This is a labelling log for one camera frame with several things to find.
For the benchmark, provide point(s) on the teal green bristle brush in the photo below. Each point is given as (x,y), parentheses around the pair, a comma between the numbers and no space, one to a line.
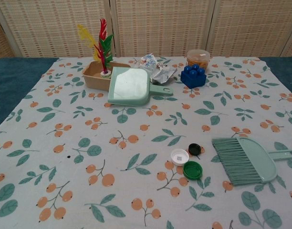
(253,159)

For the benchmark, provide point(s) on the white bottle cap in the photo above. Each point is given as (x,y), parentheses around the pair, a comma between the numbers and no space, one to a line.
(179,157)

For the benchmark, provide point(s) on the black bottle cap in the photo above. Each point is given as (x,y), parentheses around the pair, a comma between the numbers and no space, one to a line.
(195,149)

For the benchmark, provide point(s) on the green bottle cap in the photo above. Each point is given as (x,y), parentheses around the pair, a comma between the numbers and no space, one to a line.
(192,169)

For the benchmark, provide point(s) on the floral leaf print tablecloth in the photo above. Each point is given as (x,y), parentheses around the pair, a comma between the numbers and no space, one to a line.
(146,124)

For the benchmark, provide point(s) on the mint green dustpan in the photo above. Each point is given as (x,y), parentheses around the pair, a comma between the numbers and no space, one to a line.
(129,86)

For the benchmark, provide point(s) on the silver foil snack bag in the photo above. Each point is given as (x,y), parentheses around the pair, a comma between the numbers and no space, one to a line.
(162,75)

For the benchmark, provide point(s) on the blue white snack bag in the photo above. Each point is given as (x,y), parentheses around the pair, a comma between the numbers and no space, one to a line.
(147,62)

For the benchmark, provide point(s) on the blue toy building block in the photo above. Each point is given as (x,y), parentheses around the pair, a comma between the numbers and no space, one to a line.
(192,80)

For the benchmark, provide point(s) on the tan plastic tray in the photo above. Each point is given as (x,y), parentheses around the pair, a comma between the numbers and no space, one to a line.
(93,80)

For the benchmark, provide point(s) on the clear plastic snack jar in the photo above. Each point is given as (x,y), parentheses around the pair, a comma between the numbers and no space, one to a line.
(198,60)

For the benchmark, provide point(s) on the colourful feather shuttlecock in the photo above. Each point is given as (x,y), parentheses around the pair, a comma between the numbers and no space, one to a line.
(103,47)

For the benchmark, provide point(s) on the woven bamboo folding screen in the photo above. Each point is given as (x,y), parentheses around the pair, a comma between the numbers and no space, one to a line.
(160,28)

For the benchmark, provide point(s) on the blue fabric table cover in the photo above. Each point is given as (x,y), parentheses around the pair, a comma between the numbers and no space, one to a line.
(12,78)

